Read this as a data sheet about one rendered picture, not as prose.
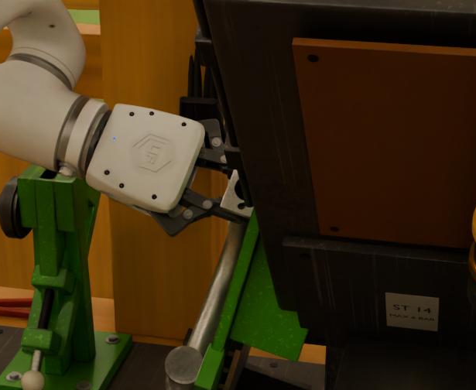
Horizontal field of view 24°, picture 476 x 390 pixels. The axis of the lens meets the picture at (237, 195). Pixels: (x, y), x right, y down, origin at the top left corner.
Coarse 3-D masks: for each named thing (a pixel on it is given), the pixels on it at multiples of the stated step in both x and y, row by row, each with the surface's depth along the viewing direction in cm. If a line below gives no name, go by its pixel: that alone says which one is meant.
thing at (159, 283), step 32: (128, 0) 135; (160, 0) 134; (192, 0) 133; (128, 32) 137; (160, 32) 136; (192, 32) 135; (128, 64) 138; (160, 64) 137; (128, 96) 140; (160, 96) 139; (224, 192) 150; (128, 224) 147; (192, 224) 145; (224, 224) 152; (128, 256) 149; (160, 256) 148; (192, 256) 147; (128, 288) 151; (160, 288) 150; (192, 288) 149; (128, 320) 153; (160, 320) 152; (192, 320) 151
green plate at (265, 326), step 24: (240, 264) 103; (264, 264) 104; (240, 288) 104; (264, 288) 105; (240, 312) 106; (264, 312) 106; (288, 312) 105; (216, 336) 106; (240, 336) 107; (264, 336) 107; (288, 336) 106
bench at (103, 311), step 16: (0, 288) 166; (96, 304) 162; (112, 304) 162; (0, 320) 158; (16, 320) 158; (96, 320) 158; (112, 320) 158; (144, 336) 154; (256, 352) 150; (304, 352) 150; (320, 352) 150
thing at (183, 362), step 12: (180, 348) 110; (192, 348) 110; (168, 360) 109; (180, 360) 109; (192, 360) 109; (168, 372) 109; (180, 372) 109; (192, 372) 109; (168, 384) 114; (180, 384) 108; (192, 384) 110
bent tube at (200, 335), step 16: (240, 192) 117; (224, 208) 112; (240, 224) 119; (240, 240) 121; (224, 256) 123; (224, 272) 122; (224, 288) 122; (208, 304) 122; (208, 320) 121; (192, 336) 121; (208, 336) 120
